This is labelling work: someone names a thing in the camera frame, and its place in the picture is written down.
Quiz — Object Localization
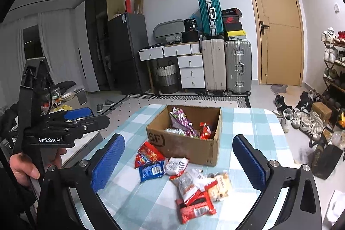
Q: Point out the small brown cardboard carton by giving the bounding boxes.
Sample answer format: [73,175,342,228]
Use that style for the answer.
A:
[311,102,332,121]

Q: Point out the white plastic bag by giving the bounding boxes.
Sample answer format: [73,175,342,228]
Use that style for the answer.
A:
[322,189,345,225]

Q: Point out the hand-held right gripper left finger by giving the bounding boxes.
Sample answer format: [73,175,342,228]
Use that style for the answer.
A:
[38,134,126,230]

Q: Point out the grey white laundry basket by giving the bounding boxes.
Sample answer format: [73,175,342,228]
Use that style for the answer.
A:
[156,61,180,94]

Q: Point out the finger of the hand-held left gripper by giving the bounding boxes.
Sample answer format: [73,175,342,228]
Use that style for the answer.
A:
[63,115,110,139]
[43,108,95,124]

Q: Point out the pair of grey slippers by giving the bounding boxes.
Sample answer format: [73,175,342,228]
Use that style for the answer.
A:
[96,100,115,113]

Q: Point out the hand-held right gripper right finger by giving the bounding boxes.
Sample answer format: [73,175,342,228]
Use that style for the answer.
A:
[232,134,322,230]

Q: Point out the tan wooden door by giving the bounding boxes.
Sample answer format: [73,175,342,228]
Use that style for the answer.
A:
[242,0,304,86]

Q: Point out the black storage box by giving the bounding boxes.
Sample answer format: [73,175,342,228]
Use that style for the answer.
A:
[182,31,200,43]

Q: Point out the silver suitcase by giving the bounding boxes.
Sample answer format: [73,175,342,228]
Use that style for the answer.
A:
[224,40,252,96]

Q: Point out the beige suitcase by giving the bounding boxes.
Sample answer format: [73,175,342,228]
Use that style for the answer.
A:
[201,39,227,96]

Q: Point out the dark grey fridge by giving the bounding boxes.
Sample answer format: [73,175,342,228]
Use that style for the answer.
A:
[107,13,150,94]

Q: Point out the teal suitcase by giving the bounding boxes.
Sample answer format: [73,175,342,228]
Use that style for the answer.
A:
[198,0,225,40]

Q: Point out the cream cake packet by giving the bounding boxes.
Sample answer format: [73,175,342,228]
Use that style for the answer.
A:
[205,171,234,202]

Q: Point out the blue cookie packet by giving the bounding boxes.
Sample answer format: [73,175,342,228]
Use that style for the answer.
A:
[139,161,165,183]

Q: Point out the wooden shoe rack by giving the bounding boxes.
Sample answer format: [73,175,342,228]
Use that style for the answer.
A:
[322,39,345,112]

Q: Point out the grey door mat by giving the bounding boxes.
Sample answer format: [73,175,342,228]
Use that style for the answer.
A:
[270,84,289,93]

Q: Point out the black shopping bag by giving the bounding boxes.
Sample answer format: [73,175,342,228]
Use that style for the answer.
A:
[309,133,344,180]

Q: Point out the orange red ring snack packet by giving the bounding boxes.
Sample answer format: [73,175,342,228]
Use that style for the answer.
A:
[134,141,166,168]

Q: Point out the white curtain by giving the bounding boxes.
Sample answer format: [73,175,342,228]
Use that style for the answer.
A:
[0,10,81,112]

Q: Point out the red wafer bar packet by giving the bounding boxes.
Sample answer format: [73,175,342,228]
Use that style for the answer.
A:
[176,202,217,224]
[185,190,209,207]

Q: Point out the purple silver snack packet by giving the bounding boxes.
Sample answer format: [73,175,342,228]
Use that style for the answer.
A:
[172,115,200,138]

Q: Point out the red round cookie packet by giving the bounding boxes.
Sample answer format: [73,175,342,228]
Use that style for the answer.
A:
[199,123,216,140]

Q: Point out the person's left hand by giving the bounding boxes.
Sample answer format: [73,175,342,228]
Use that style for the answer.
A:
[9,148,68,180]

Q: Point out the silver red snack packet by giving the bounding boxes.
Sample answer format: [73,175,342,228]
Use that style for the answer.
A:
[170,172,201,202]

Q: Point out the black labelled packet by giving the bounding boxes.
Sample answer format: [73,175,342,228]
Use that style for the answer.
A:
[184,19,198,32]

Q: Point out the person's left forearm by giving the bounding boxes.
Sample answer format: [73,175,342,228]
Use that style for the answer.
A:
[0,165,37,230]

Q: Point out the brown cardboard box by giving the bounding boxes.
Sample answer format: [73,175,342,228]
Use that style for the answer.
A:
[146,105,223,166]

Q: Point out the white desk with drawers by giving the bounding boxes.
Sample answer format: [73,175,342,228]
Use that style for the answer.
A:
[138,42,205,89]

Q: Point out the grey oval board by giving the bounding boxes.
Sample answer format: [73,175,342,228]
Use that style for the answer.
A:
[153,19,185,43]

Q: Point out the white snack packet red trim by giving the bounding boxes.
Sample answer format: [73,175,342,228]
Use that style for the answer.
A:
[164,157,190,176]

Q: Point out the dark tall wardrobe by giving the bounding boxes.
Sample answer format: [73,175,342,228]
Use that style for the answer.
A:
[75,0,124,92]

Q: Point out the pile of loose shoes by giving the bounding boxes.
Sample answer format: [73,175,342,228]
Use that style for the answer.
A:
[272,90,326,141]

